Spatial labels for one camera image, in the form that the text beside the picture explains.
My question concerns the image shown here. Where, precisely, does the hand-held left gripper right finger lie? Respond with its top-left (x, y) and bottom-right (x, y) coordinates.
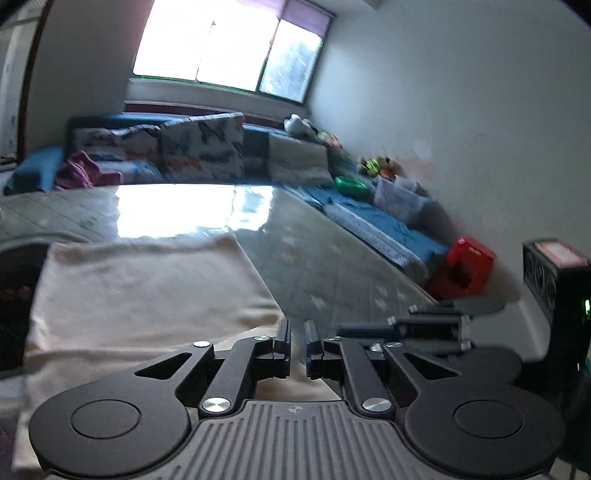
top-left (305, 319), bottom-right (463, 416)

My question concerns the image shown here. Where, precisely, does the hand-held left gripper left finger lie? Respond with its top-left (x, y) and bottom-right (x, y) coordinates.
top-left (134, 318), bottom-right (293, 416)

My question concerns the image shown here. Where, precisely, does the cream garment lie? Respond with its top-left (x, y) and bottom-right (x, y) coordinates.
top-left (14, 233), bottom-right (342, 472)

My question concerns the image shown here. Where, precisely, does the large clear plastic storage box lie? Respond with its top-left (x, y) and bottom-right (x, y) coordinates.
top-left (373, 180), bottom-right (437, 225)

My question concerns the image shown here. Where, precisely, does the blue sofa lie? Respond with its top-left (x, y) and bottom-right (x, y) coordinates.
top-left (2, 113), bottom-right (451, 282)

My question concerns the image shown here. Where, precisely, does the red plastic stool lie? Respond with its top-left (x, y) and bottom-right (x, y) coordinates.
top-left (425, 237), bottom-right (498, 302)

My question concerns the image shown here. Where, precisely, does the purple roller blind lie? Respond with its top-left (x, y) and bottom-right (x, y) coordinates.
top-left (245, 0), bottom-right (334, 38)

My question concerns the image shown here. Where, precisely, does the brown plush bear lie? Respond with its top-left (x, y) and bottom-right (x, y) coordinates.
top-left (376, 157), bottom-right (402, 179)

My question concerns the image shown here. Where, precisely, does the pink cloth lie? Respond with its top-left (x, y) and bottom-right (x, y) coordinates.
top-left (54, 150), bottom-right (123, 191)

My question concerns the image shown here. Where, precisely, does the blue patterned sofa cover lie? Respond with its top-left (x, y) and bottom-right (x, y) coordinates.
top-left (302, 185), bottom-right (451, 280)

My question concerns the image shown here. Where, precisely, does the panda plush toy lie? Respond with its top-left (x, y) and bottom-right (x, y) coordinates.
top-left (283, 114), bottom-right (315, 137)

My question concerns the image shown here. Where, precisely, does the green bowl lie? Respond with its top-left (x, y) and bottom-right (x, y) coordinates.
top-left (335, 175), bottom-right (370, 193)

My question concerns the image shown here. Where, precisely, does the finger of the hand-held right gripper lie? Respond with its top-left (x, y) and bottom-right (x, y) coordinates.
top-left (337, 320), bottom-right (474, 356)
top-left (388, 305), bottom-right (462, 323)

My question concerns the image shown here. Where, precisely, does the square butterfly print pillow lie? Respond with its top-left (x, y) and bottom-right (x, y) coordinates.
top-left (159, 113), bottom-right (245, 184)

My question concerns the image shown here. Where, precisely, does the long butterfly print pillow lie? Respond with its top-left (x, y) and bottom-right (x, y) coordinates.
top-left (69, 124), bottom-right (163, 186)

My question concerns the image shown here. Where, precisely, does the round black induction cooker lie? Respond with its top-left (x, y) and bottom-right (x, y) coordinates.
top-left (0, 235), bottom-right (93, 373)

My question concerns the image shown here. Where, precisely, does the grey pillow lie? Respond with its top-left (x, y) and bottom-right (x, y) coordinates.
top-left (268, 134), bottom-right (336, 188)

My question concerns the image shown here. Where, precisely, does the window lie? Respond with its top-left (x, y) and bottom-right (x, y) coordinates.
top-left (131, 0), bottom-right (333, 104)

